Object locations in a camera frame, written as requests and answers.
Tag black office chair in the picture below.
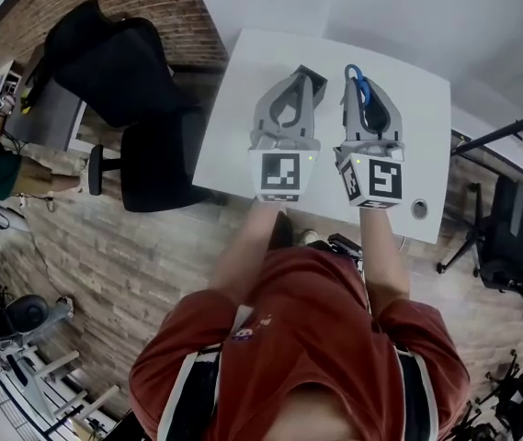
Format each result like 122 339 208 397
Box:
40 0 226 214
435 172 523 303

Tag grey cabinet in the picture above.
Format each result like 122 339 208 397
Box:
4 79 88 152

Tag blue-handled scissors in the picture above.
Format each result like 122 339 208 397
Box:
344 63 373 104

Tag grey machine with black dome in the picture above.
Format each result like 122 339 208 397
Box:
0 293 76 372

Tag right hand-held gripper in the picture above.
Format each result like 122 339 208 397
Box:
332 77 405 210

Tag dark grey container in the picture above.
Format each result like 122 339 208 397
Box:
293 63 330 110

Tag person's right forearm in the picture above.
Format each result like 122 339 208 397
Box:
357 206 412 317

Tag black stand pole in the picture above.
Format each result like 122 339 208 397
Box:
449 106 523 158

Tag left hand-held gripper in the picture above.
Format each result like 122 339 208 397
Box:
247 72 322 204

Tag person's left forearm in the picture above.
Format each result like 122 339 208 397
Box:
207 197 286 303

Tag person's red shirt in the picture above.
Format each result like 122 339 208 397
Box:
128 245 472 441

